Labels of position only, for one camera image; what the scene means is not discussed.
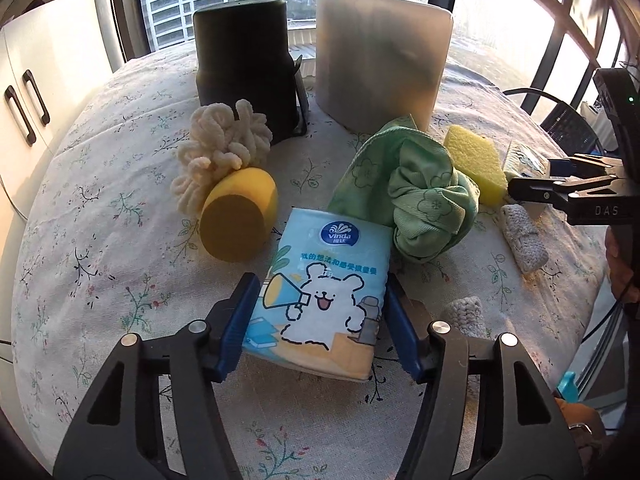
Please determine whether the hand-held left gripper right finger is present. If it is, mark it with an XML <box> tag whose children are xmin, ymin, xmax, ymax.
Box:
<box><xmin>384</xmin><ymin>274</ymin><xmax>586</xmax><ymax>480</ymax></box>

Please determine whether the white cabinet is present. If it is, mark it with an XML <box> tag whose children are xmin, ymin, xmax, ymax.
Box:
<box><xmin>0</xmin><ymin>0</ymin><xmax>126</xmax><ymax>241</ymax></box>

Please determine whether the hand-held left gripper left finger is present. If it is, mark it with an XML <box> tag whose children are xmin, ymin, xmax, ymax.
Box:
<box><xmin>52</xmin><ymin>272</ymin><xmax>263</xmax><ymax>480</ymax></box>

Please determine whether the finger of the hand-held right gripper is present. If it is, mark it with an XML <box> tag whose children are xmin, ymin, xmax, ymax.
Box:
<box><xmin>507</xmin><ymin>174</ymin><xmax>631</xmax><ymax>208</ymax></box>
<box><xmin>547</xmin><ymin>154</ymin><xmax>623</xmax><ymax>177</ymax></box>

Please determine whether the green striped pad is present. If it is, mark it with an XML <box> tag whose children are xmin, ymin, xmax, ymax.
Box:
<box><xmin>502</xmin><ymin>141</ymin><xmax>551</xmax><ymax>181</ymax></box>

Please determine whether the floral tablecloth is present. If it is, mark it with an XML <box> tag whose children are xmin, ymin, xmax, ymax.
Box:
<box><xmin>10</xmin><ymin>40</ymin><xmax>608</xmax><ymax>480</ymax></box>

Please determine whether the dark window frame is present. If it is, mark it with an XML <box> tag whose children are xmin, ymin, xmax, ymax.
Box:
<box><xmin>107</xmin><ymin>0</ymin><xmax>640</xmax><ymax>126</ymax></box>

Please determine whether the light blue plastic piece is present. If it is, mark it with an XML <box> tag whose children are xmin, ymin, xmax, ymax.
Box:
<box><xmin>556</xmin><ymin>371</ymin><xmax>580</xmax><ymax>402</ymax></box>

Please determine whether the yellow rectangular sponge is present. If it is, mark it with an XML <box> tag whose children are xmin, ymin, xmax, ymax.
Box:
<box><xmin>442</xmin><ymin>126</ymin><xmax>512</xmax><ymax>207</ymax></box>

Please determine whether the green cloth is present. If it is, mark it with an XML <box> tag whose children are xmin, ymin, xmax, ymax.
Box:
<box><xmin>327</xmin><ymin>115</ymin><xmax>482</xmax><ymax>266</ymax></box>

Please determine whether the blue tissue pack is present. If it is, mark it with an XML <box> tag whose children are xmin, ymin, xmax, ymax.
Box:
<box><xmin>241</xmin><ymin>206</ymin><xmax>391</xmax><ymax>385</ymax></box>

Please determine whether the grey knitted pad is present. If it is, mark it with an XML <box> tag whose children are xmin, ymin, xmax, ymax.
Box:
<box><xmin>440</xmin><ymin>296</ymin><xmax>488</xmax><ymax>341</ymax></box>
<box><xmin>500</xmin><ymin>204</ymin><xmax>546</xmax><ymax>275</ymax></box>

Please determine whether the black cabinet handle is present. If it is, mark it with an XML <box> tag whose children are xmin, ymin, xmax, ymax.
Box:
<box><xmin>4</xmin><ymin>85</ymin><xmax>37</xmax><ymax>147</ymax></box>
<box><xmin>22</xmin><ymin>69</ymin><xmax>51</xmax><ymax>126</ymax></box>

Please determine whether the person's right hand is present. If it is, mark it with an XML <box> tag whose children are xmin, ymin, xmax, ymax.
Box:
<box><xmin>604</xmin><ymin>227</ymin><xmax>632</xmax><ymax>306</ymax></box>

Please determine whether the translucent white container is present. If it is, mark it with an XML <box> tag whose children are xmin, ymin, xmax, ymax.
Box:
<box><xmin>314</xmin><ymin>0</ymin><xmax>455</xmax><ymax>133</ymax></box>

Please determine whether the yellow egg-shaped sponge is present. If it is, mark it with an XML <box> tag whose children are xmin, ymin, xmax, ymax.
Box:
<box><xmin>200</xmin><ymin>167</ymin><xmax>279</xmax><ymax>263</ymax></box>

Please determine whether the black mesh chair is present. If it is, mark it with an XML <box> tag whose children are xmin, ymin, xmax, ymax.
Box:
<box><xmin>502</xmin><ymin>87</ymin><xmax>606</xmax><ymax>156</ymax></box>

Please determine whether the black cylindrical container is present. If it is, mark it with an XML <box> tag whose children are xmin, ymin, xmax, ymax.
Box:
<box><xmin>192</xmin><ymin>0</ymin><xmax>308</xmax><ymax>143</ymax></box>

